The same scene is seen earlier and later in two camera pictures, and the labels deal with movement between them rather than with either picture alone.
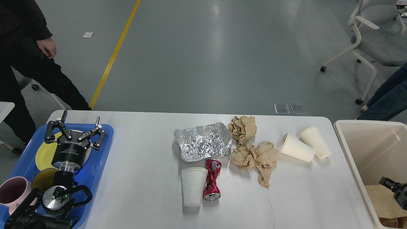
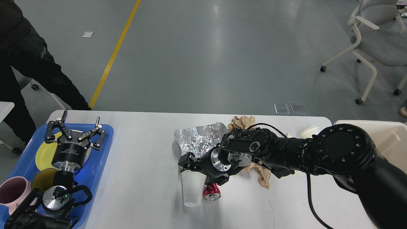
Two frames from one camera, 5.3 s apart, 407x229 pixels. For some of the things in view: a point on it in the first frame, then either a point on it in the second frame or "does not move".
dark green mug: [44, 179] does not move
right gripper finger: [393, 185] → [189, 162]
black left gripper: [71, 148] does not move
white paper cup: [194, 180] does not move
